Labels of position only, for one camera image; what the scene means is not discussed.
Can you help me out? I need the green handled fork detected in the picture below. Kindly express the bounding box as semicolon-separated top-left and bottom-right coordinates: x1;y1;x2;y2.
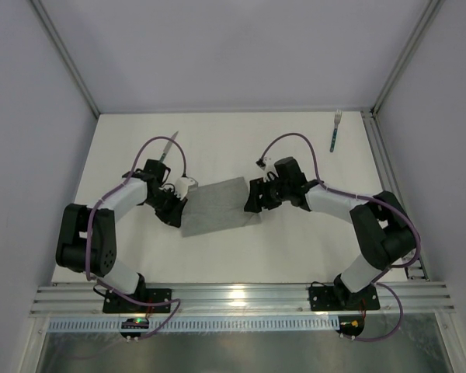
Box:
329;110;343;152

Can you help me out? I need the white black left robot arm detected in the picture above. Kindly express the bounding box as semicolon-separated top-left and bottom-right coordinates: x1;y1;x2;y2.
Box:
55;159;195;302

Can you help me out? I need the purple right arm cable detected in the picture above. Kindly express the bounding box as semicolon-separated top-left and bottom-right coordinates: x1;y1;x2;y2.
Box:
256;132;423;343

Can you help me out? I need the aluminium left corner post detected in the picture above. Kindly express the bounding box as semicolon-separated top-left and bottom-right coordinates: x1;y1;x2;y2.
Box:
27;0;101;119

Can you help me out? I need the green handled knife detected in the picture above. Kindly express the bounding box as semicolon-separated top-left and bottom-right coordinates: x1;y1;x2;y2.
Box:
160;131;179;162

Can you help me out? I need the aluminium right corner post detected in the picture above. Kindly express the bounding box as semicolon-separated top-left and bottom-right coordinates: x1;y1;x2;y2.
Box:
371;0;444;117

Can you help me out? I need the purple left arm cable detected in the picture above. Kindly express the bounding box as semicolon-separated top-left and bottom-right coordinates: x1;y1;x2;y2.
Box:
84;134;189;343

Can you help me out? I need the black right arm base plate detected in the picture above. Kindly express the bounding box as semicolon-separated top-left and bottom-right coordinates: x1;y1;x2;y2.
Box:
308;282;381;312

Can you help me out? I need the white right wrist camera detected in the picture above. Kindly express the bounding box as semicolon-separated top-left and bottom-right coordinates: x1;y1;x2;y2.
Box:
257;157;278;180

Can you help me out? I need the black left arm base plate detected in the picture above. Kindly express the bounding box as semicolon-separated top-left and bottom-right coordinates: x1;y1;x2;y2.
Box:
102;286;173;314

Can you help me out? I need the aluminium corner post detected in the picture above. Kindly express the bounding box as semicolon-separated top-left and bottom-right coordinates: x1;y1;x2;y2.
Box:
371;0;444;117
27;0;101;119

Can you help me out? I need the aluminium right side rail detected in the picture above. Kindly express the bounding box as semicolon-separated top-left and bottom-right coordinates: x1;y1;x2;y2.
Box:
361;110;429;281

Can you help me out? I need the right black connector board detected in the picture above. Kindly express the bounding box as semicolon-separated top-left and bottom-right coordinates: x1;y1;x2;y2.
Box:
336;315;365;338

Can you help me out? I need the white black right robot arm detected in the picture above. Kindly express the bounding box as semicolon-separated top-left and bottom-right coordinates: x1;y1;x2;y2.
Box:
244;157;419;308

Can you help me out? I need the aluminium rail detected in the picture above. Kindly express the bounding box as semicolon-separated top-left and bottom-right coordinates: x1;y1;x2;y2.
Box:
361;110;429;281
30;281;456;317

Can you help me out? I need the aluminium front rail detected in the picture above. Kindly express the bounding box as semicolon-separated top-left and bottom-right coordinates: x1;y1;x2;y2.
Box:
30;281;456;317

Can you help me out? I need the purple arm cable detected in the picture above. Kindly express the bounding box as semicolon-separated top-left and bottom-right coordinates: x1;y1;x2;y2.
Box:
84;134;189;343
256;132;423;343

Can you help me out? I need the left controller board with led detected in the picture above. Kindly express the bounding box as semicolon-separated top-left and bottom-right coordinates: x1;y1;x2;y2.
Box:
120;317;149;340

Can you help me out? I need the grey cloth napkin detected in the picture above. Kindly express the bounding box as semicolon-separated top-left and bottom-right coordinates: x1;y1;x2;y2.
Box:
180;177;262;238

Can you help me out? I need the slotted grey cable duct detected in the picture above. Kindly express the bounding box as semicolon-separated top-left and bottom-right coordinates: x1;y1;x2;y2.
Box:
47;315;339;333

